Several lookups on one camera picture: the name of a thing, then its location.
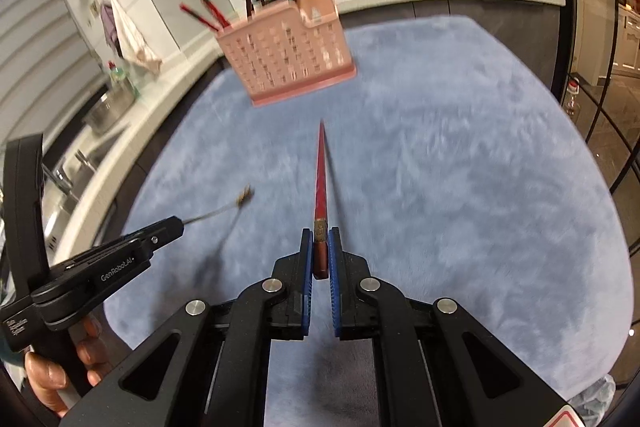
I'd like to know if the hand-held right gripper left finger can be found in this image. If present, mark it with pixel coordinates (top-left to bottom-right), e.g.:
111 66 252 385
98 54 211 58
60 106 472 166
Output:
60 229 313 427

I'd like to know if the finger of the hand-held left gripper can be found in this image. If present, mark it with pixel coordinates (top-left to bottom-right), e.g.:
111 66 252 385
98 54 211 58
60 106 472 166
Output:
125 216 185 254

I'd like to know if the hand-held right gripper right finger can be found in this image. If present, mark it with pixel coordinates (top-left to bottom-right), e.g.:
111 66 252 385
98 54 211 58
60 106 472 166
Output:
330 227 571 427

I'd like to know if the gold flower spoon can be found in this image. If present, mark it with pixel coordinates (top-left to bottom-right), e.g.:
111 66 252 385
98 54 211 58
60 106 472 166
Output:
182 187 255 225

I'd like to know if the dark red chopstick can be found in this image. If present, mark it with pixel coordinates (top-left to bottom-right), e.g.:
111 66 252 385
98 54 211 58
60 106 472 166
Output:
312 119 331 280

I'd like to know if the pink perforated utensil basket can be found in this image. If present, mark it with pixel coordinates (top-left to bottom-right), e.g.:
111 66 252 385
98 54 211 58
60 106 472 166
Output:
215 0 358 108

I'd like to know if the person's left hand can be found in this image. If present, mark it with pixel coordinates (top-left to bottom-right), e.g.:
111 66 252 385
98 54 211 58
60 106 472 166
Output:
25 318 108 417

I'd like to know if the stainless steel sink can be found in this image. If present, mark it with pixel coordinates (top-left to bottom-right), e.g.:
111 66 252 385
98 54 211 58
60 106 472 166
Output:
42 147 121 253

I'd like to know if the chrome faucet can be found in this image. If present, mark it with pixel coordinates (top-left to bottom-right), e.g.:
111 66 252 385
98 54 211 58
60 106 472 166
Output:
42 162 77 208

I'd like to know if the white stone countertop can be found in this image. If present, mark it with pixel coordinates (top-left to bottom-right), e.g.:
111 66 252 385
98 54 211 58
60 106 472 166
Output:
42 0 567 268

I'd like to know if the steel colander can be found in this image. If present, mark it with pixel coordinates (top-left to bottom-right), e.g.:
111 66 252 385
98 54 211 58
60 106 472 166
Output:
82 88 137 134

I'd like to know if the blue plush mat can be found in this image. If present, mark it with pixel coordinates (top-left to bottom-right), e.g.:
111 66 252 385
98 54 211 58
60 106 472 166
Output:
102 14 636 427

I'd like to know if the green dish soap bottle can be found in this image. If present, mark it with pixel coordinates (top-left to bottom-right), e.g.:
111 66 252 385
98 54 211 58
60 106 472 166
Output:
108 62 139 98

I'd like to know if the beige hanging cloth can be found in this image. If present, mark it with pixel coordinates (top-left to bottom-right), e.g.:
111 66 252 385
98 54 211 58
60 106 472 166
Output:
109 0 163 75

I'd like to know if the purple hanging cloth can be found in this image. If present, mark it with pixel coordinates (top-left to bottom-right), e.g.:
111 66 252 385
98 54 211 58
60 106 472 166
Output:
99 4 120 50

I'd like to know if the clear plastic bag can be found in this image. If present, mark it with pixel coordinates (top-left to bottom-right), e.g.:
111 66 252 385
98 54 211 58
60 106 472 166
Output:
570 374 617 425

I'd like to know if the red cap plastic bottle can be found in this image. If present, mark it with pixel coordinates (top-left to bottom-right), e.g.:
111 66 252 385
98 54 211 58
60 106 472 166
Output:
564 76 581 115

